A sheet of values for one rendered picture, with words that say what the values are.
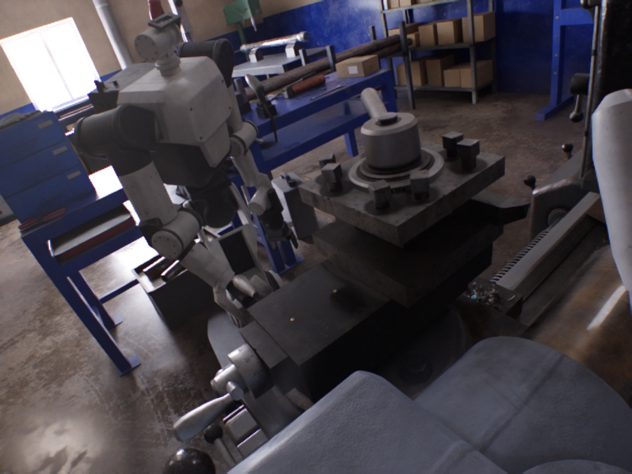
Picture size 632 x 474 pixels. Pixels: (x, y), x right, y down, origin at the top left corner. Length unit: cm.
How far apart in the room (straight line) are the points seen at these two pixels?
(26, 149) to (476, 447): 193
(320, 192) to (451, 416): 30
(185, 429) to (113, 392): 181
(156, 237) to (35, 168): 112
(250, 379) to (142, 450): 147
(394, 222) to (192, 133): 71
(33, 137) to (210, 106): 108
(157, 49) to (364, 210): 73
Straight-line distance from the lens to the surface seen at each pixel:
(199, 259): 99
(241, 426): 66
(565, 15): 399
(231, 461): 83
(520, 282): 72
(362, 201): 40
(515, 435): 20
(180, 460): 28
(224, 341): 178
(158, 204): 95
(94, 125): 94
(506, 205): 46
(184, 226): 97
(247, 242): 123
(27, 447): 230
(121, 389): 216
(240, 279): 70
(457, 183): 41
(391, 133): 40
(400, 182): 40
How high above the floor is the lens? 132
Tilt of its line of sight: 32 degrees down
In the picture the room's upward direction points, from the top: 17 degrees counter-clockwise
